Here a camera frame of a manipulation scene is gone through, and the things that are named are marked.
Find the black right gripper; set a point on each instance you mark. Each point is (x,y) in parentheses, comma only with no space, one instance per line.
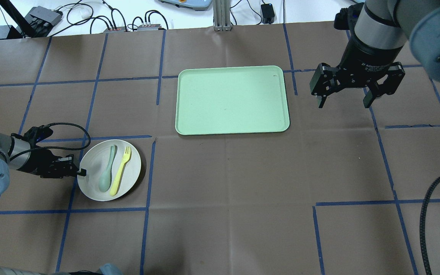
(364,57)

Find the black power adapter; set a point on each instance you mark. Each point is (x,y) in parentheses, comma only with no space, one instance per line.
(268,13)

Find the grey usb hub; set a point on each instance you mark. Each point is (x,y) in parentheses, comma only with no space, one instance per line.
(40,16)

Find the yellow plastic fork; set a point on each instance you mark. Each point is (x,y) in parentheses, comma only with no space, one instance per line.
(117,179)

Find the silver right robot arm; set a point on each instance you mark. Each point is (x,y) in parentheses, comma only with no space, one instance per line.
(379,29)

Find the black monitor stand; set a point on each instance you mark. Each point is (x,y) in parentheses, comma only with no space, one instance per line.
(10,21)

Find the aluminium frame post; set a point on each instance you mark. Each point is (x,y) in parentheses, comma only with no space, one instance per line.
(221,13)

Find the light green tray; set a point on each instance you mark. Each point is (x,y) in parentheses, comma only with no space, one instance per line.
(231,100)

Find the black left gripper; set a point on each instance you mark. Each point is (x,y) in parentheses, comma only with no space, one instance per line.
(39,160)

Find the white round plate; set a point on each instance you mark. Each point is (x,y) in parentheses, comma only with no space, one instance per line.
(95,161)

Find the green plastic spoon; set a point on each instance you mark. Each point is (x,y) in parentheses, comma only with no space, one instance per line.
(105,177)

